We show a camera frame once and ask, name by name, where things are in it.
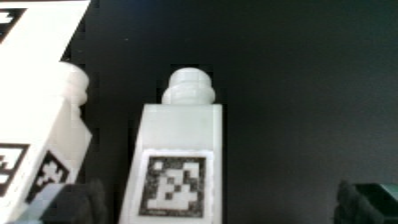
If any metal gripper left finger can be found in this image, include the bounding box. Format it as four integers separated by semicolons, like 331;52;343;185
41;181;109;224

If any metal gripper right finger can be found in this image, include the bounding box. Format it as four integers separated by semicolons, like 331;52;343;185
334;181;398;224

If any white leg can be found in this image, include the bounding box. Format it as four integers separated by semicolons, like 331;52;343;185
0;0;91;224
118;68;222;224

